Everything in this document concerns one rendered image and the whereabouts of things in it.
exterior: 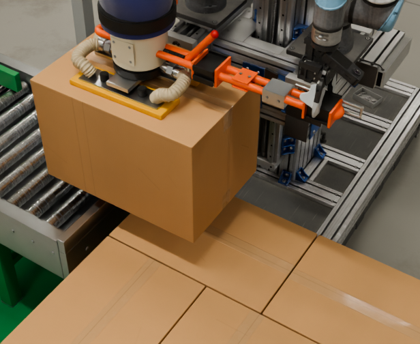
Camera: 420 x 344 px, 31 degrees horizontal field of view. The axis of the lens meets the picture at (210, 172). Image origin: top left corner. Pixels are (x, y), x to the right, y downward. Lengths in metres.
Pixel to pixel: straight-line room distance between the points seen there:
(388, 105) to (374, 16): 1.37
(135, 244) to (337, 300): 0.69
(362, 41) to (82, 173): 1.04
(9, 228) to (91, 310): 0.49
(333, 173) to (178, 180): 1.25
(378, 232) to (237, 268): 1.09
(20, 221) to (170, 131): 0.71
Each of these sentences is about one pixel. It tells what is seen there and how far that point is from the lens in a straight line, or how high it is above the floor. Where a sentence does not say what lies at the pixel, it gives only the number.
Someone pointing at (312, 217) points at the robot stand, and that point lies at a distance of 3.13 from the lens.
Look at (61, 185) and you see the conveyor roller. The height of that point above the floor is 0.55.
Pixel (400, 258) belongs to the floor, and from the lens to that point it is 3.34.
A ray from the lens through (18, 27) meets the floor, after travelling 4.73.
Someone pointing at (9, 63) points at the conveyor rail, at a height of 0.60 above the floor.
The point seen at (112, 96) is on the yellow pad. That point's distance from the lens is 2.27.
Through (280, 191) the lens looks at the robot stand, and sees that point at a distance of 3.22.
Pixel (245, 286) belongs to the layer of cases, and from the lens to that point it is 2.44.
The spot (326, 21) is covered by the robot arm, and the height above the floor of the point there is 1.48.
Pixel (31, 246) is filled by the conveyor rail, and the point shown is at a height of 0.49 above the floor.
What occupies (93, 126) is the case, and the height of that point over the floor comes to 0.99.
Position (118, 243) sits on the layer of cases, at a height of 0.54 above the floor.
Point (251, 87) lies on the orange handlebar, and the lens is 2.09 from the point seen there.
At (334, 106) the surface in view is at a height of 1.23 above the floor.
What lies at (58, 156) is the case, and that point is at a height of 0.78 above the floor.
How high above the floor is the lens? 2.45
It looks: 43 degrees down
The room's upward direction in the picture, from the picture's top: 1 degrees clockwise
